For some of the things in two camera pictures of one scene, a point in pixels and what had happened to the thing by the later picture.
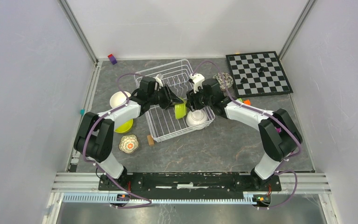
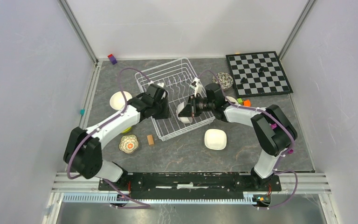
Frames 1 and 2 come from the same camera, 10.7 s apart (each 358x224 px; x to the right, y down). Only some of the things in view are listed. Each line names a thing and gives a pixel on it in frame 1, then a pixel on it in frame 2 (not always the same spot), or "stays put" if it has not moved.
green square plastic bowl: [181, 109] to [215, 139]
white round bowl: [196, 119] to [185, 120]
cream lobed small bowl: [128, 143] stays put
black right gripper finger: [200, 101] stays put
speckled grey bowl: [225, 80] stays put
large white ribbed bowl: [118, 99] stays put
